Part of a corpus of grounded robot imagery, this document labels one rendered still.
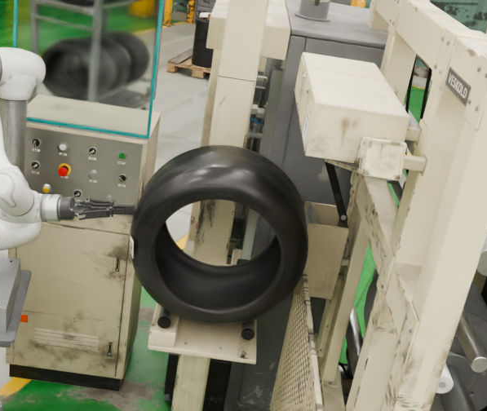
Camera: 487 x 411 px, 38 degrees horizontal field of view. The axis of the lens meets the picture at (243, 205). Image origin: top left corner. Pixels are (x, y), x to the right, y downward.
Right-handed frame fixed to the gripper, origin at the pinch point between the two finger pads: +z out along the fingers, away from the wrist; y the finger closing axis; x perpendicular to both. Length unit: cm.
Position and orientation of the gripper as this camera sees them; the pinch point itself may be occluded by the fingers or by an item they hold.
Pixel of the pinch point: (124, 209)
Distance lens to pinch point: 234.4
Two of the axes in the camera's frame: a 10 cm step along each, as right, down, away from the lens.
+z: 10.0, 0.2, -0.2
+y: 0.2, -4.1, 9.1
